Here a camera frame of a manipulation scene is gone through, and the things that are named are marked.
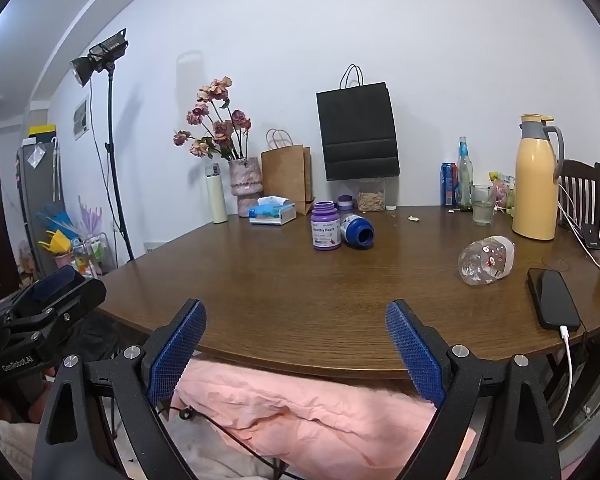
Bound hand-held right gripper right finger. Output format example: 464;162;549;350
384;299;564;480

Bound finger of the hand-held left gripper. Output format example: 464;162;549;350
2;264;107;328
0;310;90;361

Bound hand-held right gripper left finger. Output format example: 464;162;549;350
31;299;208;480

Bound purple plastic hanger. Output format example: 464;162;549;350
77;195;104;237

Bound grey refrigerator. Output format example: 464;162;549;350
16;136;67;281

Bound white fluffy cloth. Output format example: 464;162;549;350
0;416;43;480

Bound pink cloth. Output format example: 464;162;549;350
169;357;482;480

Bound blue open bottle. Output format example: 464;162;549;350
340;213;376;250

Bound black smartphone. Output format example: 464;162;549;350
525;267;582;332

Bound purple supplement bottle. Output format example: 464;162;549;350
311;201;342;252

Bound white slim flask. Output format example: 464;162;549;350
204;163;229;224

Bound clear snack container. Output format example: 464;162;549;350
356;178;386;212

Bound clear drinking glass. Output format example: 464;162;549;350
470;184;496;227

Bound blue tissue box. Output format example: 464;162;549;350
248;196;297;226

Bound blue drink can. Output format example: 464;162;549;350
439;162;460;208

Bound pink textured vase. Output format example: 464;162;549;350
228;157;264;218

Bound clear glass bottle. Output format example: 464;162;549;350
456;136;475;212

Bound colourful snack packets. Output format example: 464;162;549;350
489;171;517;216

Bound brown paper bag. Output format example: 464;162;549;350
260;129;315;216

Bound yellow thermos jug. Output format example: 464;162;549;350
511;114;566;241

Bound dried pink flowers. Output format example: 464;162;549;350
173;76;253;162

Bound black studio light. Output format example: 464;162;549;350
70;28;130;88

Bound black paper bag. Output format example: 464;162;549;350
316;64;401;183

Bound dark wooden chair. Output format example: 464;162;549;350
556;159;600;242

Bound thin black cable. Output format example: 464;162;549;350
156;402;292;480

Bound white phone charging cable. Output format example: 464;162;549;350
551;325;589;432

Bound wall picture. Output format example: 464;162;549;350
73;97;90;141

